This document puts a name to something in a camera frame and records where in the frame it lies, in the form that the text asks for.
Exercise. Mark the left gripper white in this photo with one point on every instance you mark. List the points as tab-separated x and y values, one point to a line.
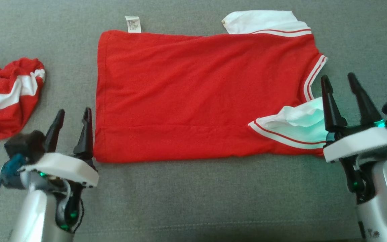
66	169

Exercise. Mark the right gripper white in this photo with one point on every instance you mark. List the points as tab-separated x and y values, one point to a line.
361	143

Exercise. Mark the red shorts white stripe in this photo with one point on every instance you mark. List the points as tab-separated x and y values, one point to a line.
2	114

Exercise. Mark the red jersey white sleeves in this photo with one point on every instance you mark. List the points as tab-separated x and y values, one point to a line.
197	94

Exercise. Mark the grey fabric sofa seat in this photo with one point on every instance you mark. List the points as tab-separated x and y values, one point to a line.
193	201

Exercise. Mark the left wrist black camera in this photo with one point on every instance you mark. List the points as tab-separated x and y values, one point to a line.
25	144

